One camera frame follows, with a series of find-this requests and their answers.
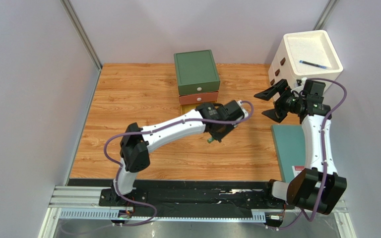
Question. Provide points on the blue pen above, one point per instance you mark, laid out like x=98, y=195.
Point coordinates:
x=313, y=64

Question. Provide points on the red drawer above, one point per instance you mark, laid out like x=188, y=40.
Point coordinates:
x=198, y=98

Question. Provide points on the teal box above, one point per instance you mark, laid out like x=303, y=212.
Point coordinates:
x=289, y=142

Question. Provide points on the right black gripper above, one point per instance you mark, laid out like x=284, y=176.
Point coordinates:
x=281, y=102

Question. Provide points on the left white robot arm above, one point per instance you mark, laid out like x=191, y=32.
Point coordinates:
x=137, y=143

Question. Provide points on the yellow bottom drawer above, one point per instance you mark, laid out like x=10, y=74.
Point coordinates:
x=187, y=108

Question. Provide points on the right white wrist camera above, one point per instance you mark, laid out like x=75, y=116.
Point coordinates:
x=301, y=82

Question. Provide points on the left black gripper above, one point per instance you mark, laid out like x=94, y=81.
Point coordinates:
x=219, y=138

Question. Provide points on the green top drawer box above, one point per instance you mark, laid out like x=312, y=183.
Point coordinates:
x=196, y=72

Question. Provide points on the white three-drawer cabinet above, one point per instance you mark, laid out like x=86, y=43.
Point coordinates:
x=311, y=46

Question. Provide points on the aluminium frame rail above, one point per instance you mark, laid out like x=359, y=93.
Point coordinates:
x=80, y=202

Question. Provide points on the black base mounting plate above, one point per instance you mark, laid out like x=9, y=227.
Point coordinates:
x=196, y=199

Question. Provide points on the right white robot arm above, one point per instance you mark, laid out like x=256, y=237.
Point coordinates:
x=318, y=187

